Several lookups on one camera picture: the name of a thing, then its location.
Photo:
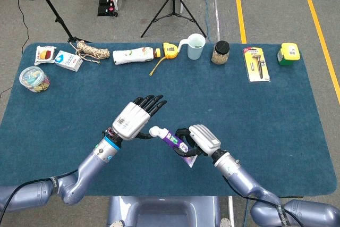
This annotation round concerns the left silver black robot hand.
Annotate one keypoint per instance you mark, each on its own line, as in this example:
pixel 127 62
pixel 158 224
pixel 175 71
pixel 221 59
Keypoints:
pixel 130 123

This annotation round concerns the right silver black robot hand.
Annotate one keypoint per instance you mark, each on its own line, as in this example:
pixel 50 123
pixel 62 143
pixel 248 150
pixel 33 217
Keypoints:
pixel 205 139

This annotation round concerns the purple toothpaste tube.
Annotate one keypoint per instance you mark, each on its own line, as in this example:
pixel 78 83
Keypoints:
pixel 172 140

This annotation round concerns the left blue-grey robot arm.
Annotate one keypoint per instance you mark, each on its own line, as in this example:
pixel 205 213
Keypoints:
pixel 90 163

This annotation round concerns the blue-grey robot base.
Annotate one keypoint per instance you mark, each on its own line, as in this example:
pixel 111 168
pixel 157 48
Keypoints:
pixel 164 211

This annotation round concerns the white bottle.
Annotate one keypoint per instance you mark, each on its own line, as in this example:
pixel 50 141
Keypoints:
pixel 132 55

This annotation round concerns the blue felt table mat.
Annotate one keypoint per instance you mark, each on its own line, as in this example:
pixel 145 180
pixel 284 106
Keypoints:
pixel 79 99

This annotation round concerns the yellow tape measure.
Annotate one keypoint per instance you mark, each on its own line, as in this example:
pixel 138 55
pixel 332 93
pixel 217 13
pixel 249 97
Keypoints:
pixel 170 50

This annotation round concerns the glass grain jar black lid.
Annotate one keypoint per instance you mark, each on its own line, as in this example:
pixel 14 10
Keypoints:
pixel 220 55

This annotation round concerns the light blue plastic pitcher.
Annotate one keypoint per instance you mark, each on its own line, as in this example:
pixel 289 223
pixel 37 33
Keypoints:
pixel 195 51

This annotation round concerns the white blue tissue pack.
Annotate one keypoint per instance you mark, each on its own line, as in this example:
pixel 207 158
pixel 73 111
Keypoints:
pixel 67 60

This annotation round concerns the yellow razor blister pack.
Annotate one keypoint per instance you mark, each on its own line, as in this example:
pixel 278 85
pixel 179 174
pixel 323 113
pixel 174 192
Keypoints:
pixel 256 65

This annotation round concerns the clear tub of coloured clips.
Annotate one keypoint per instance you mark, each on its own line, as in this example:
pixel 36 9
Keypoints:
pixel 33 79

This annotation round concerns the white red snack packet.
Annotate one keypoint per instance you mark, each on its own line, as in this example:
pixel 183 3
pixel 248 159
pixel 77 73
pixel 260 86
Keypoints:
pixel 43 54

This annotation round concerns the green box yellow lid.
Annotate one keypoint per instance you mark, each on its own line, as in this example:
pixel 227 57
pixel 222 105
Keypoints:
pixel 288 53

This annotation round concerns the black slanted light stand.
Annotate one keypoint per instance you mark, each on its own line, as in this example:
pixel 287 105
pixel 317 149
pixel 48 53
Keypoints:
pixel 53 11

